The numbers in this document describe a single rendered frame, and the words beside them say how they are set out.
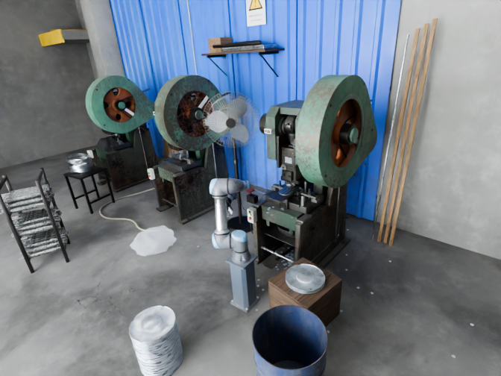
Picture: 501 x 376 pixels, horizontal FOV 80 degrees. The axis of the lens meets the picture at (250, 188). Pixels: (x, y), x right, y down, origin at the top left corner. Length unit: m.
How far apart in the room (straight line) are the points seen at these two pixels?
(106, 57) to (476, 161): 6.23
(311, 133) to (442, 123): 1.63
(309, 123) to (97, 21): 5.57
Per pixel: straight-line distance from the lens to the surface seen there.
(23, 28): 8.31
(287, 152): 2.58
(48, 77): 8.33
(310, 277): 2.35
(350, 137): 2.30
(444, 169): 3.45
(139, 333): 2.22
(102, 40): 7.00
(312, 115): 2.04
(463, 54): 3.27
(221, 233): 2.28
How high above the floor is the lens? 1.92
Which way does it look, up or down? 24 degrees down
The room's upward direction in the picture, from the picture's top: 4 degrees counter-clockwise
